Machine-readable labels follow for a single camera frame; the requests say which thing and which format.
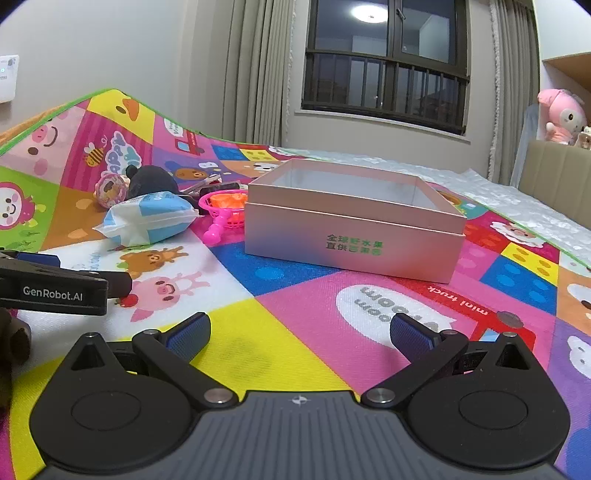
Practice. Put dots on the dark framed window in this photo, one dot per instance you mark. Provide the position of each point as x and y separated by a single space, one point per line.
383 87

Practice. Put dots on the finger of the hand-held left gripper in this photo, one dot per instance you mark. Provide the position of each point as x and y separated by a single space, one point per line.
39 259
121 284

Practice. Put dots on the beige curtain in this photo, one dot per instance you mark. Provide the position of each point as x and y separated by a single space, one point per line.
258 69
512 92

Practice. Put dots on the pink bunny plush toy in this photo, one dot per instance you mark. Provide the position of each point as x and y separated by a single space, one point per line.
561 115

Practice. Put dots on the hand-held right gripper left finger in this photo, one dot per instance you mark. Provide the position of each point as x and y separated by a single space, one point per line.
189 336

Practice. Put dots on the pink round toy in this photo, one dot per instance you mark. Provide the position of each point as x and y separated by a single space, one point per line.
111 190

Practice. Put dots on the blue and white tissue packet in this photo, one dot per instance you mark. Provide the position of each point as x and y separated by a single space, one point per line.
147 217

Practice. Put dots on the orange plastic toy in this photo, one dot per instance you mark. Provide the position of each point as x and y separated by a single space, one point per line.
228 202

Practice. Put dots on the colourful printed play mat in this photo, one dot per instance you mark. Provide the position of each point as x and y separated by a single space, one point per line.
286 332

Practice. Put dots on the wooden wall shelf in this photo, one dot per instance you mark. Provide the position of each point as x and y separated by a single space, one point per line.
572 67

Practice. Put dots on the pink cardboard box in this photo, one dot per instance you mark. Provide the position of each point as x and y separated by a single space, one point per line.
351 249

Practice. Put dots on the beige padded headboard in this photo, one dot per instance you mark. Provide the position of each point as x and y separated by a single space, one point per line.
558 175

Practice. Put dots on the white wall device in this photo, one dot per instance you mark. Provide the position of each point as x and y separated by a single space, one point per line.
8 78

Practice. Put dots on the pink toy net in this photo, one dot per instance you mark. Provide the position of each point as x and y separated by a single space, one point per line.
214 233

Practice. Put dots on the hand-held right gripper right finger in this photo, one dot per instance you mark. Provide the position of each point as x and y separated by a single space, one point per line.
412 337

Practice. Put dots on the black plush toy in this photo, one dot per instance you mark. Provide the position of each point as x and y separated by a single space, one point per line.
150 180

